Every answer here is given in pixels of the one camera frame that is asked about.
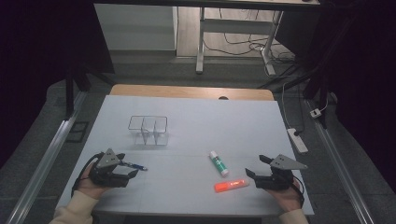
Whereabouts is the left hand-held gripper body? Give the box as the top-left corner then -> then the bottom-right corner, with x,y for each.
89,147 -> 131,189

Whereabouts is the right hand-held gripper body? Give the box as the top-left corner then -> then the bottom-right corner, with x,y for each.
253,153 -> 309,190

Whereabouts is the blue pen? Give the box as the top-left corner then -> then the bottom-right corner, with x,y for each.
120,161 -> 149,172

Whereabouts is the orange highlighter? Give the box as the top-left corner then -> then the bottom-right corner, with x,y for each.
213,178 -> 250,194

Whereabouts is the clear acrylic pen holder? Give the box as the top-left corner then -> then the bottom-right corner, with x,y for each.
127,115 -> 170,147

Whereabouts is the white and green glue stick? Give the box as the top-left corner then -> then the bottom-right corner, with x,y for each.
208,150 -> 230,178

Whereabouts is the person's left hand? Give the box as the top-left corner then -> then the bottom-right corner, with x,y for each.
76,162 -> 110,201

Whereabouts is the person's right hand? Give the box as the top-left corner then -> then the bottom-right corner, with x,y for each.
267,180 -> 303,215

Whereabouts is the white power strip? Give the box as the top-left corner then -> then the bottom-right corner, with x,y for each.
286,127 -> 309,155

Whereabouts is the black floor plate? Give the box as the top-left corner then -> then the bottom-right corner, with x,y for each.
65,120 -> 91,144

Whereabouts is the white table mat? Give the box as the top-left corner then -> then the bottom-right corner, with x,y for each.
55,94 -> 315,217

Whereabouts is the black metal stand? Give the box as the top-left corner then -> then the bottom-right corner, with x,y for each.
64,61 -> 117,121
303,66 -> 332,129

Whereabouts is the white cabinet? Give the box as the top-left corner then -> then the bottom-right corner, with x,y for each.
93,3 -> 179,51

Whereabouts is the dark curtain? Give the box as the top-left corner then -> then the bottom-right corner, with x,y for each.
0,0 -> 115,171
275,0 -> 396,194

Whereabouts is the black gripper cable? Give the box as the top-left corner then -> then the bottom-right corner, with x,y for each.
70,151 -> 106,198
291,175 -> 306,208

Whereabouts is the white power cable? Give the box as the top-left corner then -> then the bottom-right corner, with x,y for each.
280,81 -> 290,131

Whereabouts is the aluminium rail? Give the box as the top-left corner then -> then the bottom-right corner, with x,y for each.
305,98 -> 375,224
5,91 -> 89,224

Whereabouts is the white desk frame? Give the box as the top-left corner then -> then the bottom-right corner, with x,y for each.
194,7 -> 285,77

